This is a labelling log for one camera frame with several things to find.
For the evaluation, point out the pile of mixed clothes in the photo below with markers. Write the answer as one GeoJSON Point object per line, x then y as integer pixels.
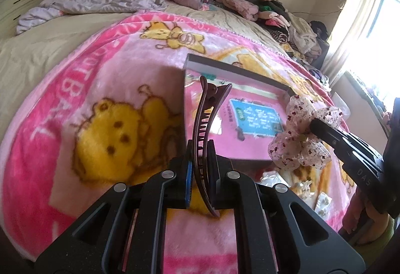
{"type": "Point", "coordinates": [297, 30]}

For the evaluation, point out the beige bed sheet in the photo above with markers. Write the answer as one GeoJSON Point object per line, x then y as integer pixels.
{"type": "Point", "coordinates": [47, 52]}

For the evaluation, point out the cream curtain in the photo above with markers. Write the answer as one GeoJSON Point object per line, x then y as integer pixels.
{"type": "Point", "coordinates": [350, 20]}

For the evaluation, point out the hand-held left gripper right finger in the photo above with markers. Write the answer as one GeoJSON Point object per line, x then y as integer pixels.
{"type": "Point", "coordinates": [216, 174]}

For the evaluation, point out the pink printed bear blanket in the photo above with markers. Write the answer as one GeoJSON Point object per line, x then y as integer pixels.
{"type": "Point", "coordinates": [93, 73]}

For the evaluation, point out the sheer dotted hair bow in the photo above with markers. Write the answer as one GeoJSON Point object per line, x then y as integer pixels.
{"type": "Point", "coordinates": [290, 111]}

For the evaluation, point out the lavender crumpled cloth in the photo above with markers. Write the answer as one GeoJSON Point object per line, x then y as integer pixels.
{"type": "Point", "coordinates": [93, 0]}

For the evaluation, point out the grey cardboard box pink inside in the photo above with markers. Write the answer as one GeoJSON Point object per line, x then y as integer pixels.
{"type": "Point", "coordinates": [228, 136]}

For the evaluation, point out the brown hair clip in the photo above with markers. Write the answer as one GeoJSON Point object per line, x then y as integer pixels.
{"type": "Point", "coordinates": [199, 124]}

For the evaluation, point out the pink fuzzy garment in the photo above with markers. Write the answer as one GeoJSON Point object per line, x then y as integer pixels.
{"type": "Point", "coordinates": [234, 3]}

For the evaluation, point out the window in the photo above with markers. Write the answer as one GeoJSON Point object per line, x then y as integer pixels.
{"type": "Point", "coordinates": [384, 42]}

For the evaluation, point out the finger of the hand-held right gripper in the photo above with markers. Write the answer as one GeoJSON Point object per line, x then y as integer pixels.
{"type": "Point", "coordinates": [328, 133]}

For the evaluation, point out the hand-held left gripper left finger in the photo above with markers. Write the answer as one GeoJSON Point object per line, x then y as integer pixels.
{"type": "Point", "coordinates": [188, 180]}

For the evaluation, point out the white plastic bag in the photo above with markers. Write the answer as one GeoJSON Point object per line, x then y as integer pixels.
{"type": "Point", "coordinates": [342, 106]}

